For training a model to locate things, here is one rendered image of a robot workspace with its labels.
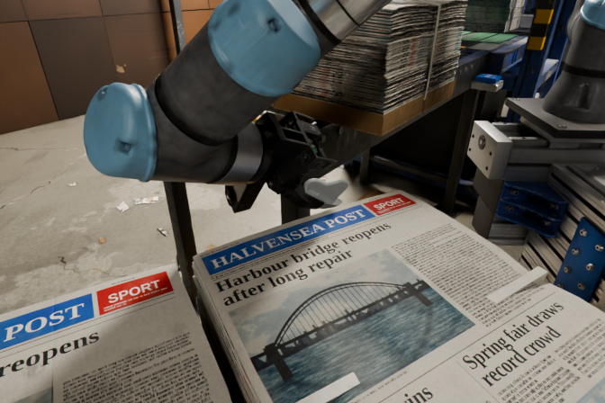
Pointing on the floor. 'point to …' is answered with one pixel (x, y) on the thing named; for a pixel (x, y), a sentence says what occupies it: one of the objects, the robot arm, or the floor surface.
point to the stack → (318, 323)
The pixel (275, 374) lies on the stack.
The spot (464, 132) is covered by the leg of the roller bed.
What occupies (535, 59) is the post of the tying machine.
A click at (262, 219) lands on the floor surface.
